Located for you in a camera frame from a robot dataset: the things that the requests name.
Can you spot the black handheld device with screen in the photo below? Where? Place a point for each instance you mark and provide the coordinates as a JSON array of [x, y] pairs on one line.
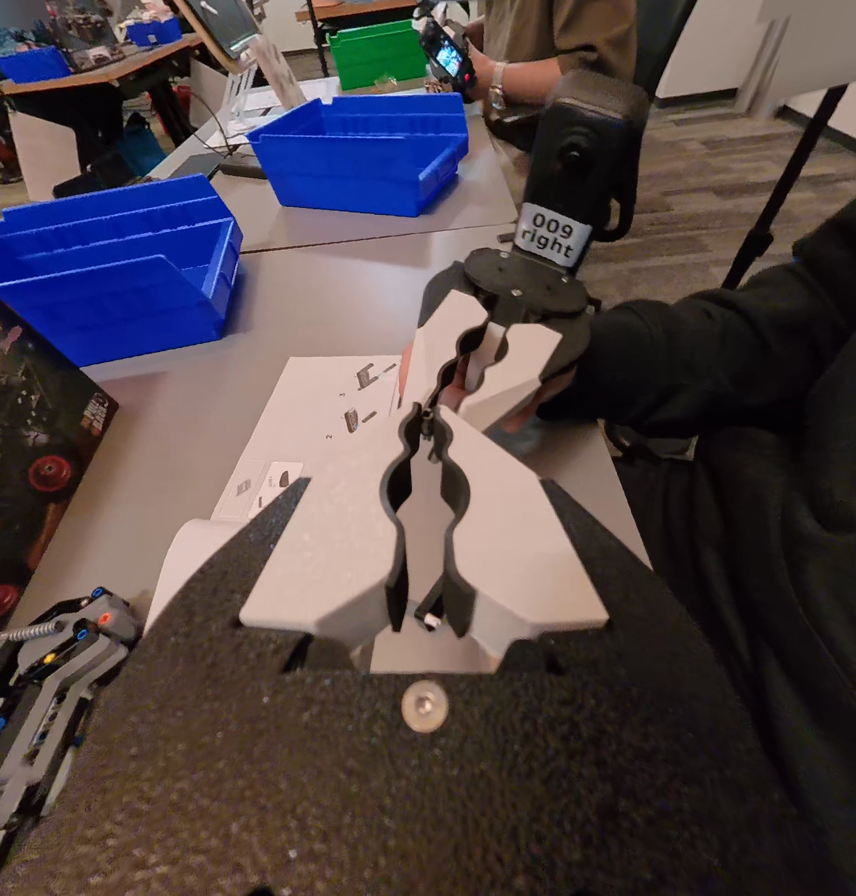
[[445, 56]]

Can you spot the green storage bin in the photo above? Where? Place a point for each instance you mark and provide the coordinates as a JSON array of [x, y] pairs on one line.
[[379, 59]]

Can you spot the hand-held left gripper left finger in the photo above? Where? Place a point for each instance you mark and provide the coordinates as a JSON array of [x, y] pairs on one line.
[[316, 546]]

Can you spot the tablet with brown frame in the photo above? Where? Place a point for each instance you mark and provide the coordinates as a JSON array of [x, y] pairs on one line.
[[221, 24]]

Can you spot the small white toy pin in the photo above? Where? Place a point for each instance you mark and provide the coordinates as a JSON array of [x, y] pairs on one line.
[[428, 620]]

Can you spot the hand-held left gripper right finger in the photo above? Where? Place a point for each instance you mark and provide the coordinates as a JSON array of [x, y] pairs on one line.
[[526, 546]]

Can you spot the person's right forearm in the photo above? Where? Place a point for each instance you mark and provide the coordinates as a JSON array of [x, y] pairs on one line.
[[715, 350]]

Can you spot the black tripod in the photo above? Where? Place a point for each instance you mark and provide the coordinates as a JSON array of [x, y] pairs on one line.
[[785, 182]]

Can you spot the white instruction booklet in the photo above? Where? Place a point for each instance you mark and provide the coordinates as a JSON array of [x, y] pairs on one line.
[[309, 420]]

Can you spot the grey toy vehicle chassis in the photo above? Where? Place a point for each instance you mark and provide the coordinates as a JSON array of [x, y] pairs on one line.
[[57, 665]]

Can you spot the clear acrylic stand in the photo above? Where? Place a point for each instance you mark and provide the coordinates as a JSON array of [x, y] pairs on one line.
[[260, 77]]

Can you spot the black flat device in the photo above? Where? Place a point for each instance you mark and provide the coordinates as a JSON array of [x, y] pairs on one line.
[[141, 175]]

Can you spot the toy set box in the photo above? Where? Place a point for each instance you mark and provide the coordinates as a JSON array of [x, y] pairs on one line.
[[36, 455]]

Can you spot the wooden table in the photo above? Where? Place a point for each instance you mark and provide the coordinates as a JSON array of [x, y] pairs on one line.
[[85, 77]]

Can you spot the large blue storage bin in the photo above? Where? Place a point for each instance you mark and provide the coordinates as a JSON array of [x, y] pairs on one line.
[[358, 168]]

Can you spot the person's right hand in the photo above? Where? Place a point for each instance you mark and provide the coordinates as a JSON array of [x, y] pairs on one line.
[[520, 421]]

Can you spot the person's black clothing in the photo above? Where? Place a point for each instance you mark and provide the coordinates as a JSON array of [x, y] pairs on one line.
[[785, 630]]

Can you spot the small blue storage bin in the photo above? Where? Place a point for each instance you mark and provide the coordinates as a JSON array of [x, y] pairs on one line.
[[32, 64], [155, 31]]

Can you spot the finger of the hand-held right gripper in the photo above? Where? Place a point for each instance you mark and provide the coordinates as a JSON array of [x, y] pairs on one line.
[[442, 329], [519, 364]]

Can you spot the black toy brick beam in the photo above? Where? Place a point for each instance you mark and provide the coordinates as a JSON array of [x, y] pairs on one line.
[[426, 423]]

